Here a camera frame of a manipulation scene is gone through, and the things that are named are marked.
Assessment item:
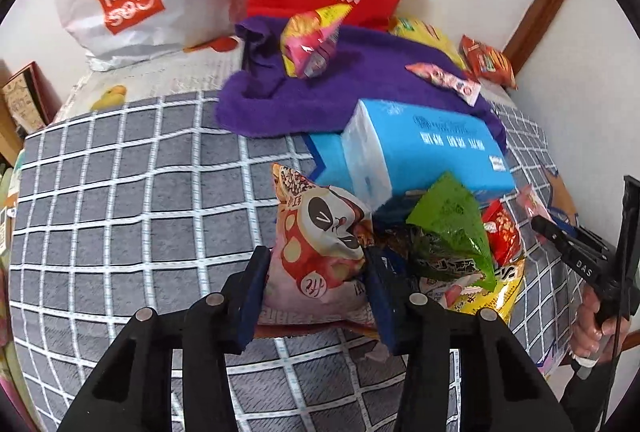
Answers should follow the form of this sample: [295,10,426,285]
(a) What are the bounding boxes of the yellow chips bag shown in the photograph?
[388,16,468,70]

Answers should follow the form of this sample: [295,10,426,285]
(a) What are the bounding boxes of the brown wooden door frame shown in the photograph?
[503,0,565,74]

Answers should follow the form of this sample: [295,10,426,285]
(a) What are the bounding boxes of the newspaper sheet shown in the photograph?
[54,36,244,122]

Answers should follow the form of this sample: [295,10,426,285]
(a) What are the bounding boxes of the small red snack packet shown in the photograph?
[482,199,521,267]

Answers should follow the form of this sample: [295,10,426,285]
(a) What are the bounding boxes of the patterned brown book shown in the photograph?
[1,62,50,134]

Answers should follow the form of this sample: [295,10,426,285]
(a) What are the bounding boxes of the pink white candy packet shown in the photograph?
[405,62,482,107]

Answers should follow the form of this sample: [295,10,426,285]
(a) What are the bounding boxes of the grey checked blanket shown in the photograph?
[6,88,582,432]

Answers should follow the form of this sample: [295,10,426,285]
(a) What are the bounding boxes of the orange chips bag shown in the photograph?
[460,34,518,90]

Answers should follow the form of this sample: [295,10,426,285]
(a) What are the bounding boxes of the green triangular snack packet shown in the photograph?
[406,172,497,291]

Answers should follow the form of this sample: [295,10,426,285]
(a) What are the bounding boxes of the panda pink snack packet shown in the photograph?
[258,163,376,334]

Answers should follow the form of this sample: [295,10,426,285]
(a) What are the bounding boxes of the pink yellow snack packet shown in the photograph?
[280,4,352,79]

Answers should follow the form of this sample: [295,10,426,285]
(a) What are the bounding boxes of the purple towel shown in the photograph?
[215,16,506,150]

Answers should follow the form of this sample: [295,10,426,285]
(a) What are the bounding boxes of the right hand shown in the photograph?
[570,285,616,363]

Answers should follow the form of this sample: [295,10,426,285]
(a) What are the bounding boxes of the blue tissue pack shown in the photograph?
[304,100,515,218]

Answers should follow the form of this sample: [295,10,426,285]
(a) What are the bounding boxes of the strawberry pink snack packet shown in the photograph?
[419,273,483,310]

